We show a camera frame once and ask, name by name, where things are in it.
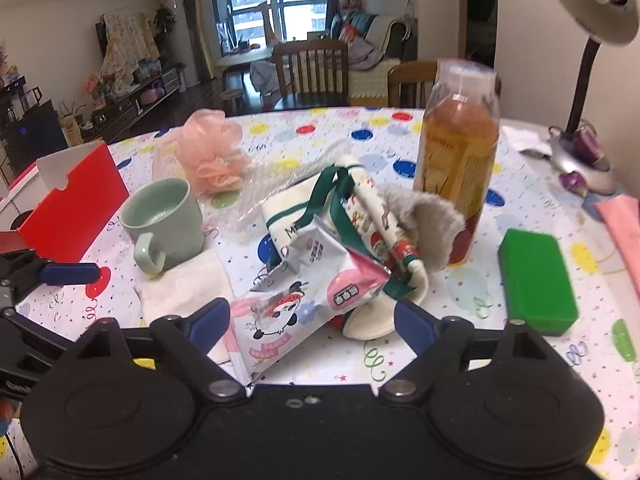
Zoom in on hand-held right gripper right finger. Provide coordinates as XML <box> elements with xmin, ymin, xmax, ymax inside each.
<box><xmin>378</xmin><ymin>302</ymin><xmax>571</xmax><ymax>403</ymax></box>

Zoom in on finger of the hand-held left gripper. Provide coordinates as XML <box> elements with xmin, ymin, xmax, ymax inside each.
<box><xmin>0</xmin><ymin>307</ymin><xmax>76</xmax><ymax>361</ymax></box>
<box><xmin>0</xmin><ymin>247</ymin><xmax>101</xmax><ymax>307</ymax></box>

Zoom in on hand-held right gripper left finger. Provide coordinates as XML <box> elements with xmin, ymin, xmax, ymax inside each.
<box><xmin>65</xmin><ymin>298</ymin><xmax>247</xmax><ymax>403</ymax></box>

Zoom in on pink panda wet wipes packet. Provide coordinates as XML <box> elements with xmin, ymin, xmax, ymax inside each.
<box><xmin>227</xmin><ymin>220</ymin><xmax>394</xmax><ymax>387</ymax></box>

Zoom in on grey fluffy towel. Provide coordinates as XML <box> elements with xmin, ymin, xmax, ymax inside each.
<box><xmin>380</xmin><ymin>185</ymin><xmax>467</xmax><ymax>272</ymax></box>

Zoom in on printed tote bag green straps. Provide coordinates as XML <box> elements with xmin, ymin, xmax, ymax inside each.
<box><xmin>262</xmin><ymin>155</ymin><xmax>432</xmax><ymax>342</ymax></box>

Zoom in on white paper napkin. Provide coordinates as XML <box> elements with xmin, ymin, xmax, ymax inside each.
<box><xmin>134</xmin><ymin>247</ymin><xmax>236</xmax><ymax>327</ymax></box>

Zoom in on red cardboard box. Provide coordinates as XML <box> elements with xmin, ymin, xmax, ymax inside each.
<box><xmin>0</xmin><ymin>141</ymin><xmax>129</xmax><ymax>264</ymax></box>

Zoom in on pale green mug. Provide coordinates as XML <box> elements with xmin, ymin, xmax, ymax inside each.
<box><xmin>119</xmin><ymin>177</ymin><xmax>206</xmax><ymax>276</ymax></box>

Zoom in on green sponge block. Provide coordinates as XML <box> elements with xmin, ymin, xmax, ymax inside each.
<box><xmin>497</xmin><ymin>227</ymin><xmax>581</xmax><ymax>337</ymax></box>

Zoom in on clear bubble wrap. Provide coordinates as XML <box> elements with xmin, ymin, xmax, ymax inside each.
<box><xmin>220</xmin><ymin>139</ymin><xmax>352</xmax><ymax>233</ymax></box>

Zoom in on orange tea bottle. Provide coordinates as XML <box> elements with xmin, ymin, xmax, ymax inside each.
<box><xmin>412</xmin><ymin>57</ymin><xmax>502</xmax><ymax>267</ymax></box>

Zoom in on pink bath pouf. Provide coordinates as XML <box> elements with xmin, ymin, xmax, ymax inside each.
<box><xmin>160</xmin><ymin>110</ymin><xmax>254</xmax><ymax>197</ymax></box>

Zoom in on black coffee machine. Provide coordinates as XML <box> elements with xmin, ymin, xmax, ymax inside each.
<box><xmin>0</xmin><ymin>76</ymin><xmax>45</xmax><ymax>127</ymax></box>

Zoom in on dark television cabinet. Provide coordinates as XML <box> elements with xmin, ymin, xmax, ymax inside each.
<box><xmin>82</xmin><ymin>62</ymin><xmax>187</xmax><ymax>143</ymax></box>

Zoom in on purple flower ornament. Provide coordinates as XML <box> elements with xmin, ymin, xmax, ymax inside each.
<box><xmin>559</xmin><ymin>170</ymin><xmax>591</xmax><ymax>197</ymax></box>
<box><xmin>570</xmin><ymin>127</ymin><xmax>608</xmax><ymax>163</ymax></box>

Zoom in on crumpled white tissue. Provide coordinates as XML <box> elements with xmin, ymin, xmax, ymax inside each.
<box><xmin>501</xmin><ymin>124</ymin><xmax>557</xmax><ymax>157</ymax></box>

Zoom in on polka dot tablecloth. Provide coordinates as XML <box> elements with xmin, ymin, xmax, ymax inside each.
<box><xmin>0</xmin><ymin>105</ymin><xmax>640</xmax><ymax>480</ymax></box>

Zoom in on pink printed packet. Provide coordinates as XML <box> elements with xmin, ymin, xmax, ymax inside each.
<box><xmin>595</xmin><ymin>194</ymin><xmax>640</xmax><ymax>297</ymax></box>

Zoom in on cloth covered television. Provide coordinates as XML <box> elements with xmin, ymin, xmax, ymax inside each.
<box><xmin>95</xmin><ymin>6</ymin><xmax>162</xmax><ymax>87</ymax></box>

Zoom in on wooden chair curved backrest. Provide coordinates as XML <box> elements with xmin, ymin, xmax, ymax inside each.
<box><xmin>386</xmin><ymin>59</ymin><xmax>502</xmax><ymax>109</ymax></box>

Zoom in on round dining table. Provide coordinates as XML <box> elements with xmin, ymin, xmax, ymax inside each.
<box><xmin>216</xmin><ymin>42</ymin><xmax>277</xmax><ymax>83</ymax></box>

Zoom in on green houseplant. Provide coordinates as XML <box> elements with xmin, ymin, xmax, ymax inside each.
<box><xmin>151</xmin><ymin>6</ymin><xmax>177</xmax><ymax>43</ymax></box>

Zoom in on white standing air conditioner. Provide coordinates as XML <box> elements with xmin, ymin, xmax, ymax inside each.
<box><xmin>167</xmin><ymin>0</ymin><xmax>189</xmax><ymax>68</ymax></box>

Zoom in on slatted wooden chair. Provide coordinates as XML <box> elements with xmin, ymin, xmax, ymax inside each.
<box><xmin>271</xmin><ymin>39</ymin><xmax>352</xmax><ymax>110</ymax></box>

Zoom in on yellow and grey curtain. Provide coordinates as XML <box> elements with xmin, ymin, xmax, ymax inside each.
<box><xmin>176</xmin><ymin>0</ymin><xmax>215</xmax><ymax>82</ymax></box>

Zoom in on sofa with cushions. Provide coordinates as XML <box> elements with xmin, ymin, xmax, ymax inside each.
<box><xmin>327</xmin><ymin>10</ymin><xmax>418</xmax><ymax>102</ymax></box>

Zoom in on silver desk lamp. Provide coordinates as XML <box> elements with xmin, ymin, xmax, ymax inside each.
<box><xmin>547</xmin><ymin>0</ymin><xmax>640</xmax><ymax>196</ymax></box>

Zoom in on window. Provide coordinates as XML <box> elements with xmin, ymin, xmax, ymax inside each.
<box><xmin>220</xmin><ymin>0</ymin><xmax>328</xmax><ymax>43</ymax></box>

